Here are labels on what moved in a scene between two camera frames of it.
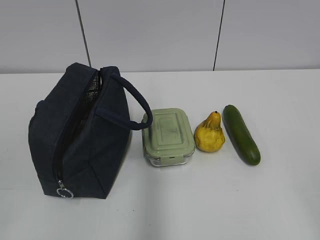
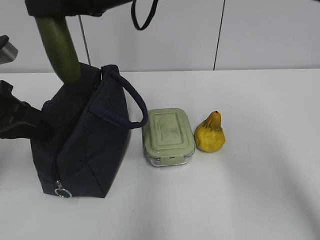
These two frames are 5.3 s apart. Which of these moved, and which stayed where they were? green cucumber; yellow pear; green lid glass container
Moved: green cucumber
Stayed: yellow pear; green lid glass container
